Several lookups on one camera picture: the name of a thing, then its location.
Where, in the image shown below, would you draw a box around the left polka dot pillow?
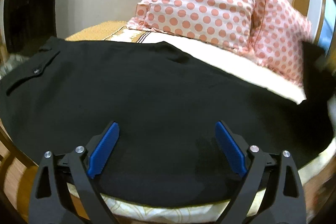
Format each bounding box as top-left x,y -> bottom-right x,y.
126,0 -> 263,55

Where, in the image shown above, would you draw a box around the yellow patterned bed sheet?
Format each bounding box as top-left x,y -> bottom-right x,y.
67,21 -> 335,223

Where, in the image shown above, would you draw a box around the blue glass window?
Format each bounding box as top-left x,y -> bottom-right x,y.
318,0 -> 336,53

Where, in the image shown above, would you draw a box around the black pants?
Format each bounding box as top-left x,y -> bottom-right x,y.
1,38 -> 334,207

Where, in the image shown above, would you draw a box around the black television screen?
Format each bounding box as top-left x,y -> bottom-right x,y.
2,0 -> 64,57

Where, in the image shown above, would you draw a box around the right polka dot pillow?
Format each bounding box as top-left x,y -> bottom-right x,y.
250,0 -> 311,86

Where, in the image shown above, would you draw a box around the polka dot pillow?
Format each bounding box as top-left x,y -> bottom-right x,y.
250,0 -> 311,86
126,0 -> 263,55

